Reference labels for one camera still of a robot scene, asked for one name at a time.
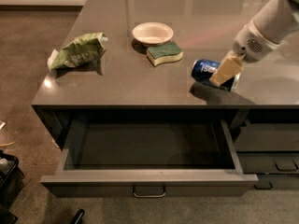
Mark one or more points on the green chip bag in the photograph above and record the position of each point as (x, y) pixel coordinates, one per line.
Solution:
(83, 49)

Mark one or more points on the green yellow sponge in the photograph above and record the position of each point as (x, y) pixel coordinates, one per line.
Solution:
(166, 53)

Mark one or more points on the white ceramic bowl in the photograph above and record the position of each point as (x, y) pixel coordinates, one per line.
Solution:
(152, 33)

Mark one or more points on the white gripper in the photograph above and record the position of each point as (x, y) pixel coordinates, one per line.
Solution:
(250, 46)

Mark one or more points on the open grey top drawer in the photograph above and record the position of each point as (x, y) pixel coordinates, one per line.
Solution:
(187, 159)

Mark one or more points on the black object on floor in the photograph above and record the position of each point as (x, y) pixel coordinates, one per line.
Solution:
(78, 218)

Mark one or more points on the blue pepsi can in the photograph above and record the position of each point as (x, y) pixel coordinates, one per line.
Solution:
(202, 71)

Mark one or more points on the grey counter cabinet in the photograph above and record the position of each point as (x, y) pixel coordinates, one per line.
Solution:
(177, 63)

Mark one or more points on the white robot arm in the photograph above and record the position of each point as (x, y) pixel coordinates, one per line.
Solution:
(279, 16)

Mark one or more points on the metal drawer handle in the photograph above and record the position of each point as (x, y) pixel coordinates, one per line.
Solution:
(149, 192)

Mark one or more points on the tan object at left edge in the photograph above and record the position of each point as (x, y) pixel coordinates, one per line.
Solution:
(5, 136)

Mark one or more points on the black bin with bottle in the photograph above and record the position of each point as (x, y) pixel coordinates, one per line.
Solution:
(11, 183)

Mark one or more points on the closed lower right drawers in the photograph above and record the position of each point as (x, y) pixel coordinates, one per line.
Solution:
(270, 151)

